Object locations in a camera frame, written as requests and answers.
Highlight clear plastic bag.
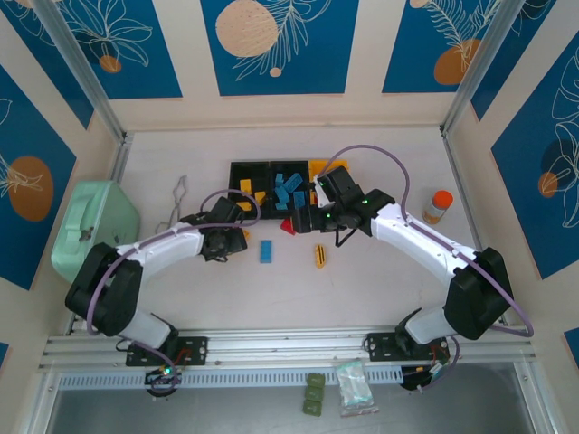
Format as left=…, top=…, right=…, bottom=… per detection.
left=335, top=359, right=380, bottom=418

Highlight small wired controller board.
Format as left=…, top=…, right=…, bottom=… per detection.
left=401, top=363, right=447, bottom=394
left=145, top=364, right=185, bottom=400

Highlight white slotted cable duct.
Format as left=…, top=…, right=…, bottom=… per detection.
left=57, top=364, right=404, bottom=391

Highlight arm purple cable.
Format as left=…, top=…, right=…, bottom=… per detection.
left=321, top=144, right=536, bottom=394
left=85, top=192, right=262, bottom=392

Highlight metal scissor tongs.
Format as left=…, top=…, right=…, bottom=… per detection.
left=156, top=175, right=189, bottom=231

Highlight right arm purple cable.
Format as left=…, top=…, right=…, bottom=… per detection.
left=321, top=144, right=536, bottom=394

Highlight aluminium frame post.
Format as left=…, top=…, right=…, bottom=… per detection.
left=441, top=0, right=521, bottom=137
left=31, top=0, right=133, bottom=146

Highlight orange capped bottle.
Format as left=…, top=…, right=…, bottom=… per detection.
left=422, top=190, right=453, bottom=225

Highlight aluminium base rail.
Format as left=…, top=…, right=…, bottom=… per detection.
left=38, top=325, right=539, bottom=373

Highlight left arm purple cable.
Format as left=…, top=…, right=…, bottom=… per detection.
left=85, top=192, right=262, bottom=392

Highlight yellow plastic bin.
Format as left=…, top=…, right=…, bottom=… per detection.
left=308, top=157, right=352, bottom=191

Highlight black plastic bin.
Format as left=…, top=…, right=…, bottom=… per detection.
left=270, top=160, right=313, bottom=222
left=228, top=161, right=272, bottom=222

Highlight mint green carry case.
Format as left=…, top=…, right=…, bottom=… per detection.
left=50, top=180, right=142, bottom=284

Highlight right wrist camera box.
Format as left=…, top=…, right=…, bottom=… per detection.
left=313, top=165, right=363, bottom=210

